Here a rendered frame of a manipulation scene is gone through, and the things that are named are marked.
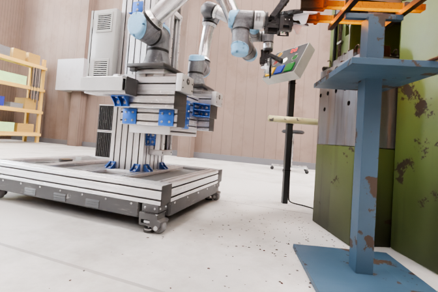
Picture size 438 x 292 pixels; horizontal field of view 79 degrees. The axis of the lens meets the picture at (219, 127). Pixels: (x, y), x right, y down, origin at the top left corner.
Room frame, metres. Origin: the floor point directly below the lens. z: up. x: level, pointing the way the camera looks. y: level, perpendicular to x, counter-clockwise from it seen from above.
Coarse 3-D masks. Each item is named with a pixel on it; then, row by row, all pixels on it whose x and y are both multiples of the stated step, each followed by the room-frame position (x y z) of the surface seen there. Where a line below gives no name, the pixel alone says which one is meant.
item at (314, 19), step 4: (308, 16) 1.12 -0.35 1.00; (312, 16) 1.12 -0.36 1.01; (316, 16) 1.10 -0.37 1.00; (320, 16) 1.11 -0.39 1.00; (324, 16) 1.11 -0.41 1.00; (328, 16) 1.10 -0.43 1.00; (332, 16) 1.10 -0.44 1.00; (308, 20) 1.11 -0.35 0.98; (312, 20) 1.11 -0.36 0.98; (316, 20) 1.10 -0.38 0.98; (320, 20) 1.11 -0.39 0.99; (324, 20) 1.11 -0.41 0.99; (328, 20) 1.11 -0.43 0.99; (344, 20) 1.10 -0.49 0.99; (348, 20) 1.10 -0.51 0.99; (352, 20) 1.10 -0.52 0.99; (356, 20) 1.10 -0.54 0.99; (360, 20) 1.10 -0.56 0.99; (316, 24) 1.14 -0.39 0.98; (356, 24) 1.13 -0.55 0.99; (360, 24) 1.12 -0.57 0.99
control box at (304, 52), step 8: (304, 48) 1.91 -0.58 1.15; (312, 48) 1.93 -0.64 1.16; (280, 56) 2.11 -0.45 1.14; (288, 56) 2.02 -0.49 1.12; (304, 56) 1.89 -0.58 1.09; (272, 64) 2.13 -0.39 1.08; (280, 64) 2.04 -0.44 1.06; (296, 64) 1.87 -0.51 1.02; (304, 64) 1.90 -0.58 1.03; (288, 72) 1.89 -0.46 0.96; (296, 72) 1.85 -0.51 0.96; (264, 80) 2.13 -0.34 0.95; (272, 80) 2.07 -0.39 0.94; (280, 80) 2.02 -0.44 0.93; (288, 80) 1.97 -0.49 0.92
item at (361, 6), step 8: (304, 0) 1.00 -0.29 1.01; (312, 0) 1.00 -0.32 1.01; (320, 0) 1.00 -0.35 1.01; (328, 0) 0.99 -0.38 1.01; (336, 0) 0.99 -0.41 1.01; (304, 8) 1.00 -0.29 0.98; (312, 8) 1.00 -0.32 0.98; (320, 8) 0.99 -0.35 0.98; (328, 8) 1.01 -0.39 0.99; (336, 8) 1.01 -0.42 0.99; (352, 8) 1.00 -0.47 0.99; (360, 8) 0.99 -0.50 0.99; (368, 8) 0.99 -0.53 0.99; (376, 8) 0.99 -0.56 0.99; (384, 8) 0.98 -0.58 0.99; (392, 8) 0.98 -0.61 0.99; (400, 8) 0.97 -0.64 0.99; (416, 8) 0.97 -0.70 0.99; (424, 8) 0.97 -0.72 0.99
